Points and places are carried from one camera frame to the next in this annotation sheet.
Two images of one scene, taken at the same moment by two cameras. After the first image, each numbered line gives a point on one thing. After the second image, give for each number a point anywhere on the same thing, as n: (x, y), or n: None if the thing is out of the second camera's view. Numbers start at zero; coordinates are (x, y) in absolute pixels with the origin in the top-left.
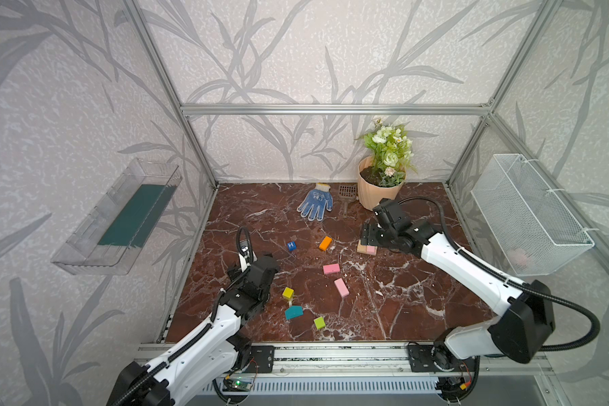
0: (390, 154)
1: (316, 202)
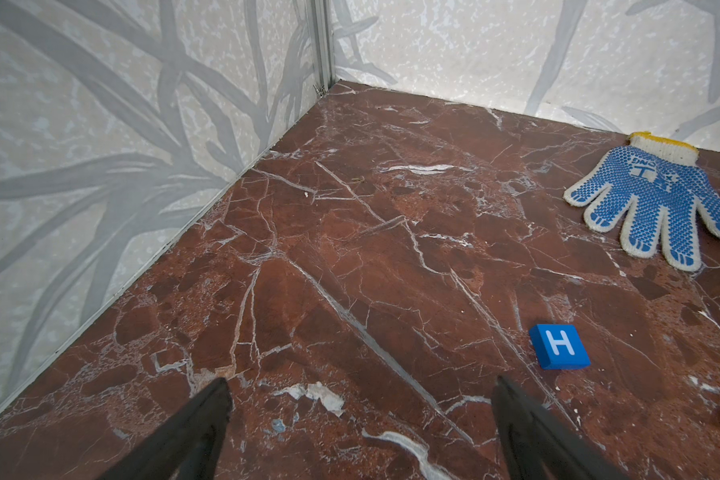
0: None
1: (660, 176)
